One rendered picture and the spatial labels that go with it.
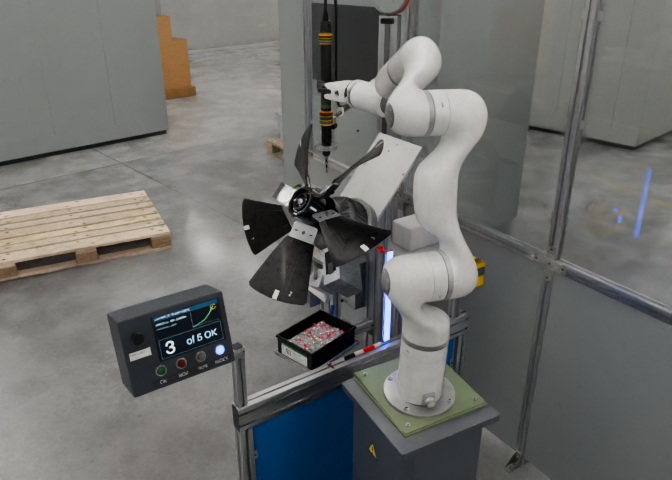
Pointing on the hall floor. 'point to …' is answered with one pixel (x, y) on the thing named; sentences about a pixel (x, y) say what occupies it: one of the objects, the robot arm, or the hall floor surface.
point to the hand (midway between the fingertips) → (326, 85)
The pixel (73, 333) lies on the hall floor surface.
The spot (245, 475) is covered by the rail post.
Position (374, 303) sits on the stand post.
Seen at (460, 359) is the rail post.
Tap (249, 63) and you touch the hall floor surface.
